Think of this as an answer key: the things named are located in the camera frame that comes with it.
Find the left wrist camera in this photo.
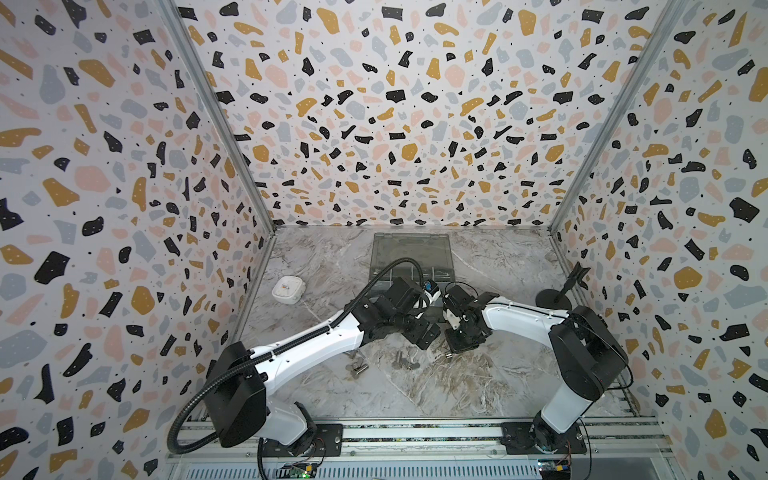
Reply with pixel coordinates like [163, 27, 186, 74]
[423, 280, 441, 306]

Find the white small square box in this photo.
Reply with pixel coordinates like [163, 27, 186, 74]
[271, 276, 306, 305]

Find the black corrugated cable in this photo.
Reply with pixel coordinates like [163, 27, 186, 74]
[166, 256, 426, 455]

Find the clear plastic organizer box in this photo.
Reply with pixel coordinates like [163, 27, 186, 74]
[367, 232, 455, 295]

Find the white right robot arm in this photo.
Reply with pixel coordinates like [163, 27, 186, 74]
[443, 286, 629, 438]

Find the aluminium corner post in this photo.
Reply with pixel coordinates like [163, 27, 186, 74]
[156, 0, 276, 237]
[548, 0, 686, 237]

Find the bolt cluster centre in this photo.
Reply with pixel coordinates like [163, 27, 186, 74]
[392, 351, 420, 371]

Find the aluminium corner post left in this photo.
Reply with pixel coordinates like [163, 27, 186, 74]
[156, 0, 276, 237]

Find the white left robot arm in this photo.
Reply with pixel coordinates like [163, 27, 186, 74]
[203, 277, 441, 451]

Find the aluminium corner post right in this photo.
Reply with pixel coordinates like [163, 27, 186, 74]
[548, 0, 686, 237]

